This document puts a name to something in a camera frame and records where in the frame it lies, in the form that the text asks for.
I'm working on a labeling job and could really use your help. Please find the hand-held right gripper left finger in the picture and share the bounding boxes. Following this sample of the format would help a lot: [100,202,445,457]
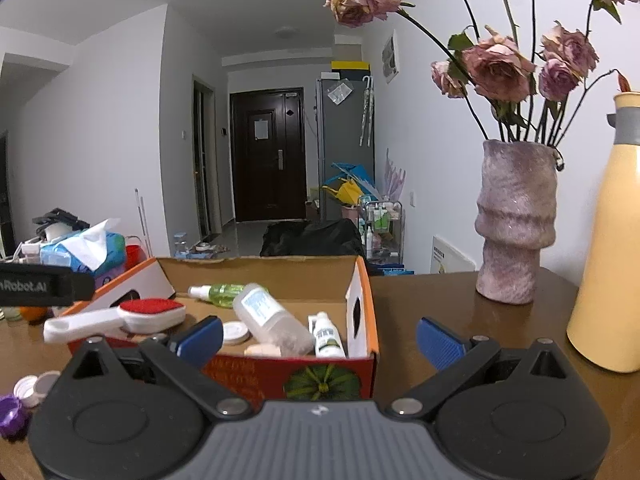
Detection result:
[59,316,253,420]

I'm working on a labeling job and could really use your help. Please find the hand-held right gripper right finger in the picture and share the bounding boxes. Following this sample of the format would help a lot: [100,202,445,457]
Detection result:
[387,316,583,418]

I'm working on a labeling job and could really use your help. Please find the green spray bottle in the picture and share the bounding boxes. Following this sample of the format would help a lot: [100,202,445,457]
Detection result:
[188,282,261,308]

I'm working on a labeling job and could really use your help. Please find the cardboard box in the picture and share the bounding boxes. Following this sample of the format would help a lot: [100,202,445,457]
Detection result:
[67,255,380,402]

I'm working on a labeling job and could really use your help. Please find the red lint brush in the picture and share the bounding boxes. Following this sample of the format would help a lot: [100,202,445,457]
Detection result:
[42,298,187,345]

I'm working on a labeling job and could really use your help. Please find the large clear plastic bottle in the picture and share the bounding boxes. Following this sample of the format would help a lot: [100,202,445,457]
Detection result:
[232,284,316,357]

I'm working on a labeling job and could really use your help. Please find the small white green-label bottle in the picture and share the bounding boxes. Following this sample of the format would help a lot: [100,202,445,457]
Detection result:
[307,311,347,359]

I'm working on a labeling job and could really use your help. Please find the purple scalloped jar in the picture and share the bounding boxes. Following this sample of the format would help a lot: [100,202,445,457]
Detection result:
[0,394,31,438]

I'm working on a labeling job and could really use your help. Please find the clear plastic food container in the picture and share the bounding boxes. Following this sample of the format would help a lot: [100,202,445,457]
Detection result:
[15,241,44,265]

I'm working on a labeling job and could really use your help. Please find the white round device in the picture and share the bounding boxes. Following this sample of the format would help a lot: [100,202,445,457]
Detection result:
[42,222,77,244]

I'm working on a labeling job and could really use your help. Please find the black folding stand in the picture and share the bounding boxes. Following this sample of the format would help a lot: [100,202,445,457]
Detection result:
[32,208,91,233]

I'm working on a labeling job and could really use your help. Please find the blue tissue pack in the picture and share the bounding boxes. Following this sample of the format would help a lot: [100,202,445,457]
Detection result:
[40,218,127,281]

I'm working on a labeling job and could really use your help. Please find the blue packet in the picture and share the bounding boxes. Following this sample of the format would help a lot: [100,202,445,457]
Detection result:
[372,262,415,277]

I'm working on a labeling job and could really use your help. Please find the metal trolley cart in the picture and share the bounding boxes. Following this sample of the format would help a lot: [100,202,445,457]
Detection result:
[359,201,404,266]

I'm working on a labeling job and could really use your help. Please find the white mop pole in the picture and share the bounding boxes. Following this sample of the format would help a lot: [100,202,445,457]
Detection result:
[134,188,154,259]

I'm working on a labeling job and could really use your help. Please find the group of toiletry bottles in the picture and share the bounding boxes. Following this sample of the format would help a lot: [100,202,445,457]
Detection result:
[364,206,396,256]

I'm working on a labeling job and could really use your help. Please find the pink textured vase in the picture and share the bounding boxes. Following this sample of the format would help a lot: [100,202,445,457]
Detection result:
[474,140,559,306]

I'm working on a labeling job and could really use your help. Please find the black cloth bundle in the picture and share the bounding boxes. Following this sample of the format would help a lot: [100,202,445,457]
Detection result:
[260,219,368,259]

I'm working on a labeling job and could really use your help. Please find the yellow bag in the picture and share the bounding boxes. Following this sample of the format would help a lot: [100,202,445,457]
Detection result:
[321,180,362,206]

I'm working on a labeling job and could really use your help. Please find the glass side door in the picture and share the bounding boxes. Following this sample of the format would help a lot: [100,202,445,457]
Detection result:
[192,76,224,244]

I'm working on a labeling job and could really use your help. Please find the dark brown door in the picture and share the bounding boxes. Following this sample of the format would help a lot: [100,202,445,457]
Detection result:
[229,87,307,223]

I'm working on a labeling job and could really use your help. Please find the blue folding rack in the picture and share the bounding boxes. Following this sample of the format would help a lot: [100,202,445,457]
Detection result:
[331,161,375,196]

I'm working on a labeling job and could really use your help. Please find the yellow thermos jug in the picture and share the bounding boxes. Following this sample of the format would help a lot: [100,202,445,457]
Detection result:
[566,91,640,373]

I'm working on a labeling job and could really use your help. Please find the grey refrigerator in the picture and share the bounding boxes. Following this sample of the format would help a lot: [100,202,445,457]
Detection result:
[315,77,376,221]

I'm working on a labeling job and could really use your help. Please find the white folded umbrella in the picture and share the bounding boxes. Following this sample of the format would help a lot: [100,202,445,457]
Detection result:
[366,76,376,147]
[359,77,369,147]

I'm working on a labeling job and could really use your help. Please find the clear plastic bag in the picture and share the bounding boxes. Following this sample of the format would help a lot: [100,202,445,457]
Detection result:
[326,81,355,106]

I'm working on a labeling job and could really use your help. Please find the bunch of dried pink roses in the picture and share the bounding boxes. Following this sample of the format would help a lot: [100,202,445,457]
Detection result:
[324,0,640,143]

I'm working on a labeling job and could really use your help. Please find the wall picture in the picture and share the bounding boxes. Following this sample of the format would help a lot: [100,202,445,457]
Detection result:
[381,30,401,85]

